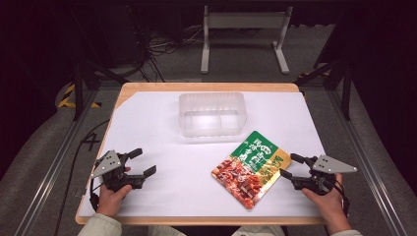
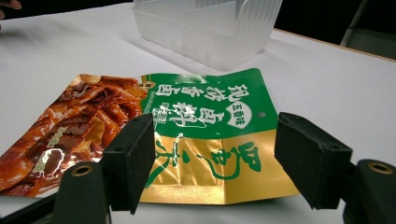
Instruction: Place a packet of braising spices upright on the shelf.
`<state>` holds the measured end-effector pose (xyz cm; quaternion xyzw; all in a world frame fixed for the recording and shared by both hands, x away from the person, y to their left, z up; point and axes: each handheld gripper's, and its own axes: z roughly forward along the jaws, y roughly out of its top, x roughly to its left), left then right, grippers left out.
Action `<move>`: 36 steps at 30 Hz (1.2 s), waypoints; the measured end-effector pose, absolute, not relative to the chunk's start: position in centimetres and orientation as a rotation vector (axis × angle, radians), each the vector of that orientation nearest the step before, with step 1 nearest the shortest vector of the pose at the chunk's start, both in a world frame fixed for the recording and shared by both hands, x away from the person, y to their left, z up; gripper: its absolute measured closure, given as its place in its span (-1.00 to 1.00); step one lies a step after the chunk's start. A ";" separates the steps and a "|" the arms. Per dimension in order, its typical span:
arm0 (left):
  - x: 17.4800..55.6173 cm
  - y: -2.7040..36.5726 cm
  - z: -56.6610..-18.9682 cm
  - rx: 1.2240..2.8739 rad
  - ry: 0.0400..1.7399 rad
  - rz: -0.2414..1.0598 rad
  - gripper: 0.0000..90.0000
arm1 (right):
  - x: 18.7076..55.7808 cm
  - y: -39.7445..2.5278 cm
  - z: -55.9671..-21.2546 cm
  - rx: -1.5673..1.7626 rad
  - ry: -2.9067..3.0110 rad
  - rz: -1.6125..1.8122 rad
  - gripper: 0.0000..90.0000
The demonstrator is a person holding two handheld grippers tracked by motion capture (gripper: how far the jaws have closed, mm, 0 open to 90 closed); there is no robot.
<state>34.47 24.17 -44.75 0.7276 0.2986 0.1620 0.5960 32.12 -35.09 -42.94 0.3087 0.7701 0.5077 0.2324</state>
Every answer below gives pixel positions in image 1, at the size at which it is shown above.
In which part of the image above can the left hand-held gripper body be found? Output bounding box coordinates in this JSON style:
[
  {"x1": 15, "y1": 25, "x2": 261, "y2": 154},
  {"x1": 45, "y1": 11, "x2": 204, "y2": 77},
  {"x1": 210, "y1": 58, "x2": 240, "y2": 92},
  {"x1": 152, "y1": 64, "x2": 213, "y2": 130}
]
[{"x1": 89, "y1": 149, "x2": 146, "y2": 194}]

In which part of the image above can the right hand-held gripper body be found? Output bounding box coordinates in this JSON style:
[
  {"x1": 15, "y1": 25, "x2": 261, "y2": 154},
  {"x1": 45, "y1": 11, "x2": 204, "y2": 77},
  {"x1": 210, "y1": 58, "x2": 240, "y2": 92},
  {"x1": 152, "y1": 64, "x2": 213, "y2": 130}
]
[{"x1": 289, "y1": 154, "x2": 358, "y2": 197}]

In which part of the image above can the person's left hand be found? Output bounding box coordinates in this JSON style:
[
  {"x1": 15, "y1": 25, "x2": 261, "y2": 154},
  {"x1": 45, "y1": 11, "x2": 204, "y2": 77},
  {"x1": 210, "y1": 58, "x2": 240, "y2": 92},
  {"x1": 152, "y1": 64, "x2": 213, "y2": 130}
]
[{"x1": 95, "y1": 166, "x2": 133, "y2": 218}]

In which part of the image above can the person's right hand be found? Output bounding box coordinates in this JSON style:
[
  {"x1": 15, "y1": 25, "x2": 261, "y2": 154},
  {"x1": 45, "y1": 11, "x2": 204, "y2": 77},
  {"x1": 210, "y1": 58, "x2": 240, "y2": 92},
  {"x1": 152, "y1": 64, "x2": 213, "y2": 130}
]
[{"x1": 301, "y1": 173, "x2": 349, "y2": 220}]

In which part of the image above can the white paper sheet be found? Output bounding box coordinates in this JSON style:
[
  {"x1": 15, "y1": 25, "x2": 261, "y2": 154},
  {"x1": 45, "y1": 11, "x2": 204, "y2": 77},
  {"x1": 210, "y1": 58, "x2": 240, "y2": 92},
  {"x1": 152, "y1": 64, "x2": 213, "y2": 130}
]
[{"x1": 78, "y1": 90, "x2": 328, "y2": 218}]

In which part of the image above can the green and red food packet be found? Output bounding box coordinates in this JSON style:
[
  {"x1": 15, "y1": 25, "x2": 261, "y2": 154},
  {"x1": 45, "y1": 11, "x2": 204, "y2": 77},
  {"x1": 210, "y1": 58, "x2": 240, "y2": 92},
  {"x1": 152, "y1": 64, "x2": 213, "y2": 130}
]
[{"x1": 210, "y1": 130, "x2": 293, "y2": 210}]

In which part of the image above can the person's light jacket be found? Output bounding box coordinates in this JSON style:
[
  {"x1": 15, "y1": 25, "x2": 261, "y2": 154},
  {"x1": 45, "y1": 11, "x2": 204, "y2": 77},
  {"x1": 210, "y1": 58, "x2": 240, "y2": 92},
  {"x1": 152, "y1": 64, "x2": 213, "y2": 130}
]
[{"x1": 147, "y1": 224, "x2": 287, "y2": 236}]

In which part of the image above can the yellow and black hazard tape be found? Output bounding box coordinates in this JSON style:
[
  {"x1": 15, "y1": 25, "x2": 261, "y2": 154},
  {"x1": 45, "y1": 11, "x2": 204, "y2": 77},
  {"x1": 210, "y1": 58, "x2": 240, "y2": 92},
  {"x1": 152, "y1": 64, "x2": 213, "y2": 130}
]
[
  {"x1": 296, "y1": 70, "x2": 330, "y2": 80},
  {"x1": 57, "y1": 84, "x2": 102, "y2": 110}
]

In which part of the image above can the black tripod stand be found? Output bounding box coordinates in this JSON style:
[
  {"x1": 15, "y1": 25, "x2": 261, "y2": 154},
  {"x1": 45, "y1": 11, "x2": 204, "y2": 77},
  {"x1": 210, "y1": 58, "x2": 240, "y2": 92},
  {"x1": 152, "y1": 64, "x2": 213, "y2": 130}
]
[
  {"x1": 294, "y1": 48, "x2": 354, "y2": 121},
  {"x1": 70, "y1": 58, "x2": 130, "y2": 122}
]

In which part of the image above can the clear plastic container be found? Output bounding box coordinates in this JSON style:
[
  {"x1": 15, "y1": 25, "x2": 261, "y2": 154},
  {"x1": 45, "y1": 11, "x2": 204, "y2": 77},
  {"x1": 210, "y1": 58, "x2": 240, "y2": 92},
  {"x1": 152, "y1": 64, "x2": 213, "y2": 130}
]
[{"x1": 178, "y1": 91, "x2": 248, "y2": 139}]

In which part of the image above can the wooden table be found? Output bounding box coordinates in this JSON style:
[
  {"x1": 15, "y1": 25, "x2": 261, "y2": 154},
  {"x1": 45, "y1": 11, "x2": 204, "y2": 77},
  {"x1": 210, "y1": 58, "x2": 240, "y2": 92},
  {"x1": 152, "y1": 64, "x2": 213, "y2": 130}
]
[{"x1": 75, "y1": 82, "x2": 328, "y2": 226}]

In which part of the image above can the white metal stand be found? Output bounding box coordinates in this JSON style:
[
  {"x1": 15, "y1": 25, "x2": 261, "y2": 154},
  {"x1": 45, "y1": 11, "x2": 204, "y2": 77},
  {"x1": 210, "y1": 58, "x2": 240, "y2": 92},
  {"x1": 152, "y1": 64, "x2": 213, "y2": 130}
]
[{"x1": 200, "y1": 5, "x2": 294, "y2": 75}]

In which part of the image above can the left hand-held gripper cable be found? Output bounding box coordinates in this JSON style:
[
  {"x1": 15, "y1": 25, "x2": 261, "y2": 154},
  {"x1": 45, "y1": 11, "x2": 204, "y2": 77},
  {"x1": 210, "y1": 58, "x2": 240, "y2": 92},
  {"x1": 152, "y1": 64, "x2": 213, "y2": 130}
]
[{"x1": 52, "y1": 119, "x2": 111, "y2": 236}]

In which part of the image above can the hand-held gripper cable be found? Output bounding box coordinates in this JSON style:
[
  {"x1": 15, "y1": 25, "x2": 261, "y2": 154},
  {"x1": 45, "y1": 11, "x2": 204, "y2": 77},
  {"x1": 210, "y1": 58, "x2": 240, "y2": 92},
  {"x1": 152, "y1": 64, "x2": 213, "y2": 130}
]
[
  {"x1": 333, "y1": 179, "x2": 352, "y2": 218},
  {"x1": 52, "y1": 119, "x2": 111, "y2": 236}
]

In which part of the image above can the right hand-held gripper cable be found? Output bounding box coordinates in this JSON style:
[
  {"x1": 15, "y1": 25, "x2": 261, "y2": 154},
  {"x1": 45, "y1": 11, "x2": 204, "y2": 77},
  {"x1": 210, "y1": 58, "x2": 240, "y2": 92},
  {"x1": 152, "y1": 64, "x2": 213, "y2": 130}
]
[{"x1": 333, "y1": 179, "x2": 352, "y2": 218}]

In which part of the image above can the aluminium floor rail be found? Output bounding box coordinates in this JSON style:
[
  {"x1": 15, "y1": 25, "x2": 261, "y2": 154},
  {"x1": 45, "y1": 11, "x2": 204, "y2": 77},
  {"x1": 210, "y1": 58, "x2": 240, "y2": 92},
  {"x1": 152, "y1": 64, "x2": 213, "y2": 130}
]
[
  {"x1": 327, "y1": 88, "x2": 410, "y2": 236},
  {"x1": 13, "y1": 88, "x2": 100, "y2": 236}
]

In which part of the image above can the bundle of black cables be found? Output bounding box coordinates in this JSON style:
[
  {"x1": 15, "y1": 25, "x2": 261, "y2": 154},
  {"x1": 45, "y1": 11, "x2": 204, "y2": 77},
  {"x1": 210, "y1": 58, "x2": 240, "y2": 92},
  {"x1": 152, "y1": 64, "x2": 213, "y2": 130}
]
[{"x1": 129, "y1": 19, "x2": 205, "y2": 84}]

